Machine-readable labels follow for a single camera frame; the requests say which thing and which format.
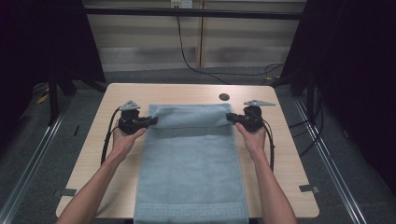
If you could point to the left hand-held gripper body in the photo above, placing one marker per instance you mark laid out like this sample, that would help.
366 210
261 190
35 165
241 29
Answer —
130 121

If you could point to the person's left hand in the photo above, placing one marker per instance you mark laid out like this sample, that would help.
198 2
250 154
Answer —
124 144

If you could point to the person's right hand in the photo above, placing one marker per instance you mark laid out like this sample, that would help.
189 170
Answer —
253 141

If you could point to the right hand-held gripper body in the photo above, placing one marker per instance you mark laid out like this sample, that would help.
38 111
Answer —
251 119

